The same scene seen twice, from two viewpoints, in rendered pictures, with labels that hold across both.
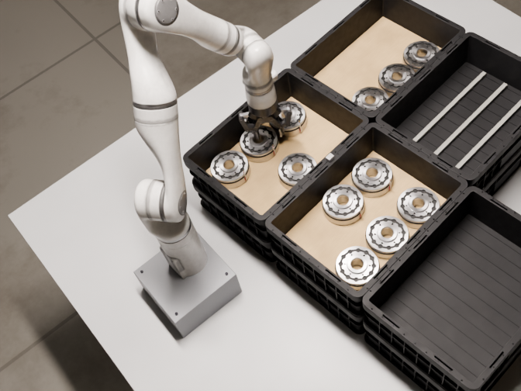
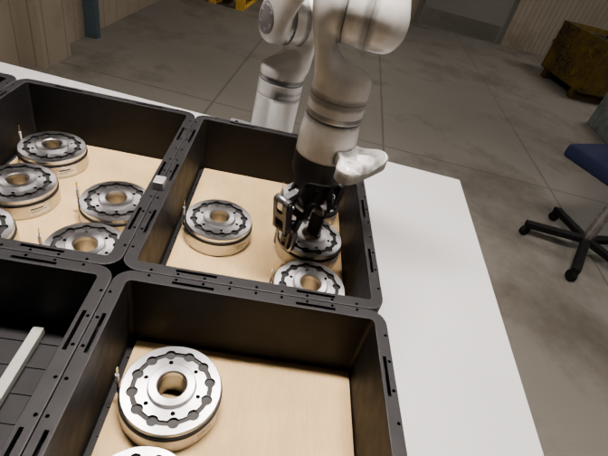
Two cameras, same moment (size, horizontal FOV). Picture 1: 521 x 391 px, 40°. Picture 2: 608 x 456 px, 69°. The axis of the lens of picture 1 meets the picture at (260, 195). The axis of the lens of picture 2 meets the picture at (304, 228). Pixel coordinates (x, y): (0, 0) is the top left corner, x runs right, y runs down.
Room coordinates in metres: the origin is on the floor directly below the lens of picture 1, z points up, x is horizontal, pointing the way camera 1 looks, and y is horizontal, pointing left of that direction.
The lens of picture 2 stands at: (1.41, -0.53, 1.29)
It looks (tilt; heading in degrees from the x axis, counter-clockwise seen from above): 37 degrees down; 115
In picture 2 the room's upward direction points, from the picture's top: 15 degrees clockwise
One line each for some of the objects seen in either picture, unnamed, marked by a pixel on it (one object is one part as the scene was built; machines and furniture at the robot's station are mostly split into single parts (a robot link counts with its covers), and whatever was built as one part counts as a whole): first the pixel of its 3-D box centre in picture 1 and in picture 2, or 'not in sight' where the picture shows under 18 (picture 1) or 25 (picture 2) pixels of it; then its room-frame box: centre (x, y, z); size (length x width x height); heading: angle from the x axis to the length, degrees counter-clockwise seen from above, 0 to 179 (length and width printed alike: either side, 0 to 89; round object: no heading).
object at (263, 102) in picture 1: (259, 84); (340, 136); (1.20, -0.06, 1.05); 0.11 x 0.09 x 0.06; 172
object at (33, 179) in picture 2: (387, 233); (17, 180); (0.82, -0.27, 0.86); 0.05 x 0.05 x 0.01
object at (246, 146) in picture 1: (258, 140); (310, 236); (1.19, -0.03, 0.86); 0.10 x 0.10 x 0.01
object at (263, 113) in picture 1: (263, 108); (317, 176); (1.18, -0.06, 0.98); 0.08 x 0.08 x 0.09
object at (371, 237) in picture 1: (387, 233); (18, 183); (0.82, -0.27, 0.86); 0.10 x 0.10 x 0.01
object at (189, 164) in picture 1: (275, 141); (270, 197); (1.12, -0.07, 0.92); 0.40 x 0.30 x 0.02; 123
